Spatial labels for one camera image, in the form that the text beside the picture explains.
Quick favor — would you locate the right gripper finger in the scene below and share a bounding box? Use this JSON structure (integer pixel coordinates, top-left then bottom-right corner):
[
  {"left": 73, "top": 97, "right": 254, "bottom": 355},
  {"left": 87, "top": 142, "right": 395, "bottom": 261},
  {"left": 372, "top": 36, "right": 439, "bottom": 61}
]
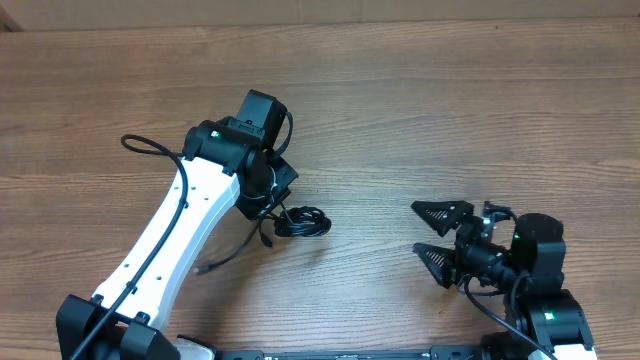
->
[
  {"left": 412, "top": 243, "right": 456, "bottom": 289},
  {"left": 411, "top": 201, "right": 474, "bottom": 237}
]

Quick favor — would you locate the black cable with thin plug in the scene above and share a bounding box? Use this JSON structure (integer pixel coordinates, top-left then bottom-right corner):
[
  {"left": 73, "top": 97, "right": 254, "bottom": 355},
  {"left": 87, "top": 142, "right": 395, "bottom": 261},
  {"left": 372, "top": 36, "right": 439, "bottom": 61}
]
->
[{"left": 193, "top": 199, "right": 296, "bottom": 275}]

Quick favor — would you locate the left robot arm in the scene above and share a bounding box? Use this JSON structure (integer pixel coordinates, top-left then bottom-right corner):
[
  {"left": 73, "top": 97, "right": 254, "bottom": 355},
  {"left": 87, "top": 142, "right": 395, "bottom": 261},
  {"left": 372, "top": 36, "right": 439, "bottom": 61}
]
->
[{"left": 56, "top": 90, "right": 298, "bottom": 359}]

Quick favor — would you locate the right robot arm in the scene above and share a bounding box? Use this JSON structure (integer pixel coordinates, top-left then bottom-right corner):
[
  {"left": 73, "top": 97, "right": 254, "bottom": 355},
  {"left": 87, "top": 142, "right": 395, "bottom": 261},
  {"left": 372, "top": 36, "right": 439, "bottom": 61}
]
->
[{"left": 411, "top": 200, "right": 597, "bottom": 360}]

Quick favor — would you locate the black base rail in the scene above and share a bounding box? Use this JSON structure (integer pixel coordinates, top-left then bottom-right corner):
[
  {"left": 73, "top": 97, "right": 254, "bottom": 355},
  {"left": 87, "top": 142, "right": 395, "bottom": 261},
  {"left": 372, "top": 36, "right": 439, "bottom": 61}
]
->
[{"left": 214, "top": 345, "right": 485, "bottom": 360}]

